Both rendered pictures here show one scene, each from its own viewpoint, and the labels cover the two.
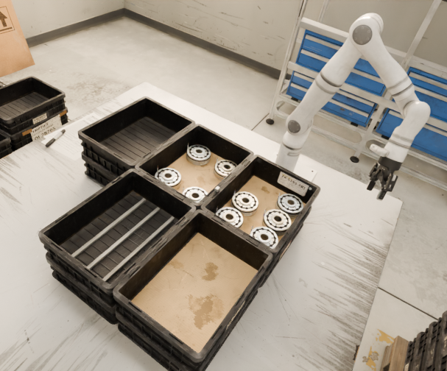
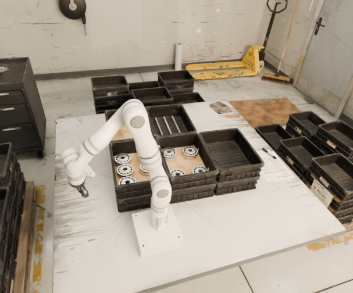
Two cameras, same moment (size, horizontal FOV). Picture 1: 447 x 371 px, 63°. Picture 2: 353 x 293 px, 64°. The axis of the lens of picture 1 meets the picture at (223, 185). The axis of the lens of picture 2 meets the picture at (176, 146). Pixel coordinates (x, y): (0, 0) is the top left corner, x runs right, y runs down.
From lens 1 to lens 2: 2.19 m
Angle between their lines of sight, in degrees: 90
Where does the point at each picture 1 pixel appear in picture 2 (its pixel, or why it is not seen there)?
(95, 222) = (184, 127)
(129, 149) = (226, 154)
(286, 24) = not seen: outside the picture
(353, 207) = (95, 261)
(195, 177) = (185, 165)
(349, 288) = (70, 200)
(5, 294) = not seen: hidden behind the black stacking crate
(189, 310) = (124, 129)
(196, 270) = not seen: hidden behind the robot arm
